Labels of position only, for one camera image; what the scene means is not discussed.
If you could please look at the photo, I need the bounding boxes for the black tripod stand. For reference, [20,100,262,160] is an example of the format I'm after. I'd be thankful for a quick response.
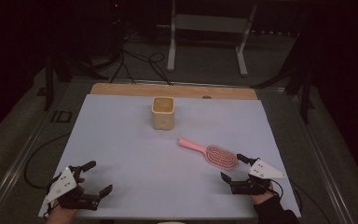
[249,18,317,125]
[42,50,110,112]

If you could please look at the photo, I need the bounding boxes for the beige square cup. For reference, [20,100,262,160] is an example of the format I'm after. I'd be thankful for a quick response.
[151,96,176,131]

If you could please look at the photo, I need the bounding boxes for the black rectangular floor marker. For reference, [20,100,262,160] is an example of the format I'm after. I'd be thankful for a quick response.
[49,109,74,124]

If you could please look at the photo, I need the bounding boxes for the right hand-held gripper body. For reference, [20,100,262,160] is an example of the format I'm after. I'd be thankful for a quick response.
[229,158,288,196]

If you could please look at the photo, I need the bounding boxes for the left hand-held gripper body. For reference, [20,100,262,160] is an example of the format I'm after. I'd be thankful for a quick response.
[42,165,103,211]

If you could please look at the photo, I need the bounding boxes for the white metal stand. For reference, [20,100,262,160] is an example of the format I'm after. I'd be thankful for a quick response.
[166,0,258,77]

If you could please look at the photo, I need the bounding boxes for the person's right hand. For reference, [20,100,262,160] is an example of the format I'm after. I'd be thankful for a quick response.
[249,182,277,205]

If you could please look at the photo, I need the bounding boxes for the white table mat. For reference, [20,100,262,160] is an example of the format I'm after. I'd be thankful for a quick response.
[37,93,302,220]

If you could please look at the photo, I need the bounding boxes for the black cable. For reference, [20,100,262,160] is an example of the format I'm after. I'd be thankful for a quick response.
[269,178,332,224]
[23,133,72,190]

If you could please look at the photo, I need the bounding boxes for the wooden table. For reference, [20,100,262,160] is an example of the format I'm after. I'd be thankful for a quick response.
[89,82,259,101]

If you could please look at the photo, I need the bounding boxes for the black floor cables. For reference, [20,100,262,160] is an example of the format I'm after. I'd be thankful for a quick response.
[109,29,174,87]

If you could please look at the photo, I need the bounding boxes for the pink hairbrush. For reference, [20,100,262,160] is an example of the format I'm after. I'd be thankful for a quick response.
[177,137,240,171]

